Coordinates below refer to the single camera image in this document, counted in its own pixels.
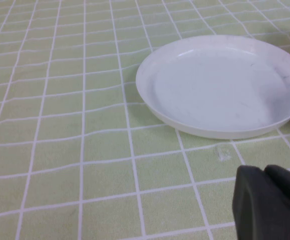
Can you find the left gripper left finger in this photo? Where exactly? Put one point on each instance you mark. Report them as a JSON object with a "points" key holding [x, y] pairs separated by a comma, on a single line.
{"points": [[255, 212]]}

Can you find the white round plate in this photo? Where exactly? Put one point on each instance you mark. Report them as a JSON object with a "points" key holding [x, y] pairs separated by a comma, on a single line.
{"points": [[210, 90]]}

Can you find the green checkered tablecloth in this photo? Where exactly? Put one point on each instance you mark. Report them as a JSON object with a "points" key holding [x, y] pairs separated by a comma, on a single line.
{"points": [[59, 125]]}

